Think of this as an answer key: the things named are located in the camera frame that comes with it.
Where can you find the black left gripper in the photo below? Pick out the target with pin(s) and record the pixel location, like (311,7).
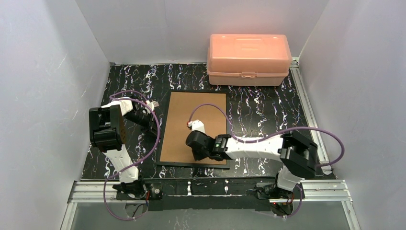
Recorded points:
(148,126)

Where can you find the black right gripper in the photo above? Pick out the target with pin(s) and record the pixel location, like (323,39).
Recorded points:
(197,152)

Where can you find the brown cardboard backing board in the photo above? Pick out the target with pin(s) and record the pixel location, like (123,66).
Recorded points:
(187,127)

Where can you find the black picture frame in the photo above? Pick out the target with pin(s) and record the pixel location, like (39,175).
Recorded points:
(161,127)

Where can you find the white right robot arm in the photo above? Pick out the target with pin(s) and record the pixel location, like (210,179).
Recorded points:
(296,152)

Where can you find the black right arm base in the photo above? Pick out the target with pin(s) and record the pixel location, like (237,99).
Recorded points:
(287,202)

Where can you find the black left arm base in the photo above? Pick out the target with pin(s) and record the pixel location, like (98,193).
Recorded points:
(139,190)

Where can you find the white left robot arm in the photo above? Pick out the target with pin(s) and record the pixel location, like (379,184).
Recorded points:
(108,131)

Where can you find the pink plastic storage box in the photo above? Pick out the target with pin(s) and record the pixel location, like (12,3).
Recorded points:
(248,59)

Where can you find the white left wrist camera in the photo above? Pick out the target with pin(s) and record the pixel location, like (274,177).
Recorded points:
(152,104)

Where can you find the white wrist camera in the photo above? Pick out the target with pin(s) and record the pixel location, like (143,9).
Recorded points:
(152,104)
(196,125)

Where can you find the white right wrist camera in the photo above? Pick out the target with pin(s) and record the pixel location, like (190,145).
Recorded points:
(196,125)

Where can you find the aluminium front rail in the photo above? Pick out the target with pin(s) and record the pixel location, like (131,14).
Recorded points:
(314,190)

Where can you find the aluminium rail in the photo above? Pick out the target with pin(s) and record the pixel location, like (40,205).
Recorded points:
(314,190)
(308,111)

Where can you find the aluminium right rail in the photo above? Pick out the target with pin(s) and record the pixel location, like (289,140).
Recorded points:
(308,111)

